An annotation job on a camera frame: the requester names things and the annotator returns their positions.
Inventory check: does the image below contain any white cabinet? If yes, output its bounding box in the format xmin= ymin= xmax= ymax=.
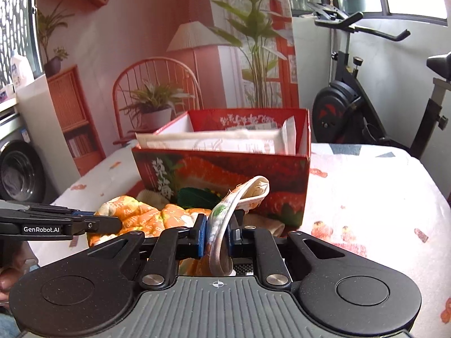
xmin=16 ymin=77 xmax=82 ymax=192

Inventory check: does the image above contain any orange floral cloth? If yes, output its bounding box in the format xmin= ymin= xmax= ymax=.
xmin=87 ymin=195 xmax=213 ymax=249

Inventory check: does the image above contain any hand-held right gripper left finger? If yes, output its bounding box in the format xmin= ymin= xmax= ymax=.
xmin=87 ymin=215 xmax=208 ymax=289

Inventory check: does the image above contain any washing machine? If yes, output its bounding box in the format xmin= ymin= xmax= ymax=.
xmin=0 ymin=113 xmax=49 ymax=204

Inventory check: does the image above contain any cream cloth with patterned trim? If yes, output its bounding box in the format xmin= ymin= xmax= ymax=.
xmin=207 ymin=176 xmax=271 ymax=277

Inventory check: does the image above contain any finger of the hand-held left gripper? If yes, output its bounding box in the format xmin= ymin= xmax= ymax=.
xmin=31 ymin=206 xmax=96 ymax=218
xmin=84 ymin=215 xmax=123 ymax=236

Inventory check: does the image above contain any printed blanket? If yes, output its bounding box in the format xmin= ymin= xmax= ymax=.
xmin=32 ymin=140 xmax=451 ymax=338

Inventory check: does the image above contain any patterned window grille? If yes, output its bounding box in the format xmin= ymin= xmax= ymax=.
xmin=0 ymin=0 xmax=38 ymax=88

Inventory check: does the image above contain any black exercise bike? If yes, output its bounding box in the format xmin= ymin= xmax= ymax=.
xmin=306 ymin=2 xmax=451 ymax=160

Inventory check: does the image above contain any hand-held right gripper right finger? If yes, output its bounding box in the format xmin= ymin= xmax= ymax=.
xmin=227 ymin=209 xmax=348 ymax=286

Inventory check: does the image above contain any white narrow packet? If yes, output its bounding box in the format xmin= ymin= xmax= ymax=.
xmin=281 ymin=115 xmax=299 ymax=156

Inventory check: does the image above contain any person's left hand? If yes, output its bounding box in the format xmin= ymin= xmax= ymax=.
xmin=0 ymin=248 xmax=40 ymax=303

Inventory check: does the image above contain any red strawberry cardboard box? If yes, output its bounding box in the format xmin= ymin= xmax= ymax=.
xmin=131 ymin=108 xmax=311 ymax=229

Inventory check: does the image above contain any white plastic bottle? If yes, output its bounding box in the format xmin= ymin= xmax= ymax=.
xmin=10 ymin=52 xmax=34 ymax=91

